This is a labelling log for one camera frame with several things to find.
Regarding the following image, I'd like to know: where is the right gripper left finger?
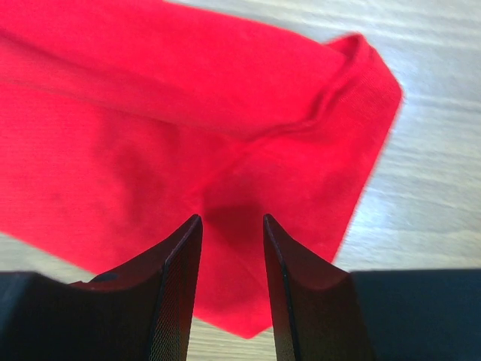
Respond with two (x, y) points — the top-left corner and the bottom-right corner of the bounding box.
(1, 215), (202, 360)

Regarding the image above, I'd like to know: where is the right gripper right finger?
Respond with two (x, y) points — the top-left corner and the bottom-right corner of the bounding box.
(263, 215), (480, 360)

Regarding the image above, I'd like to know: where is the red t-shirt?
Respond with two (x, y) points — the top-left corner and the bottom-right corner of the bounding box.
(1, 1), (402, 338)

